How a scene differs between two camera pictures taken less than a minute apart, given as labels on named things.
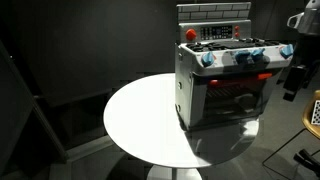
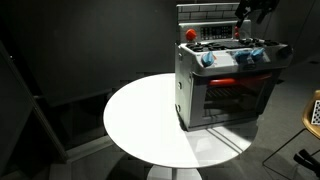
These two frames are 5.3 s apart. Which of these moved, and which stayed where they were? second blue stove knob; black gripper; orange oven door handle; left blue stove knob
Moved: black gripper
Stayed: orange oven door handle; left blue stove knob; second blue stove knob
